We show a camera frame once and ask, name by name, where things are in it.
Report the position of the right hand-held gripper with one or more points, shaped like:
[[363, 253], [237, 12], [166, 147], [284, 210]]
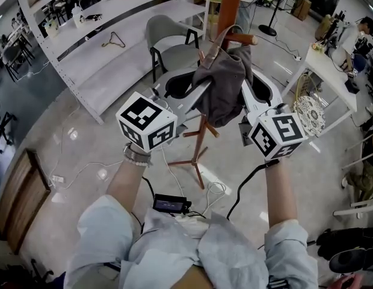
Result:
[[279, 134]]

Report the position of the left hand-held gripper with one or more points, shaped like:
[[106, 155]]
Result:
[[144, 116]]

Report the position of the grey cap with brown brim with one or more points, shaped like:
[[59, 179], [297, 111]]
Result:
[[225, 83]]

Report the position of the brown wooden coat rack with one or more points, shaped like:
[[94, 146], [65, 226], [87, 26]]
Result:
[[227, 8]]

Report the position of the person's left forearm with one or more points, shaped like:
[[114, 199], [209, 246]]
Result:
[[126, 179]]

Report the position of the person's right forearm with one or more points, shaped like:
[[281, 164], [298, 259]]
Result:
[[281, 191]]

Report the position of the white metal shelf rack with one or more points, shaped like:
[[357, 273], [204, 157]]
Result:
[[114, 59]]

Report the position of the yellow chair with patterned cushion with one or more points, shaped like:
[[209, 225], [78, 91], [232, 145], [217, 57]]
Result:
[[310, 113]]

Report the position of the grey chair with black legs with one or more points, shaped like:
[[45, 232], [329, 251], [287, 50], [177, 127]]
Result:
[[171, 38]]

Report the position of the white power strip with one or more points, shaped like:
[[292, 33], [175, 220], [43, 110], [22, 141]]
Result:
[[57, 178], [297, 57]]

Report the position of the white table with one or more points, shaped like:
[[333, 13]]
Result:
[[328, 68]]

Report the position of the silver wristwatch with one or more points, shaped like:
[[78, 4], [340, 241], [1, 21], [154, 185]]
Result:
[[136, 153]]

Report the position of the black floor stand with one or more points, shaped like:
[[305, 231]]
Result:
[[268, 29]]

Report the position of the black box with screen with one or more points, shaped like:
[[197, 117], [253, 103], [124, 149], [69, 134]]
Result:
[[168, 204]]

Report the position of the cardboard box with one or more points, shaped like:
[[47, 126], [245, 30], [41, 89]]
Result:
[[302, 8]]

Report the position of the black and white gadget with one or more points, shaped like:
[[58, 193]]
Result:
[[91, 17]]

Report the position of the light blue shirt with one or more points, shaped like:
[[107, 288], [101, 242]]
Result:
[[174, 251]]

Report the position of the clear plastic jug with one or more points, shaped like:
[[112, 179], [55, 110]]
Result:
[[51, 29]]

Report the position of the black office chair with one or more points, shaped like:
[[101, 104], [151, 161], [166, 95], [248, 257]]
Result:
[[1, 122]]

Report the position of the brown wooden board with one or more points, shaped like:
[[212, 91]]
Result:
[[21, 197]]

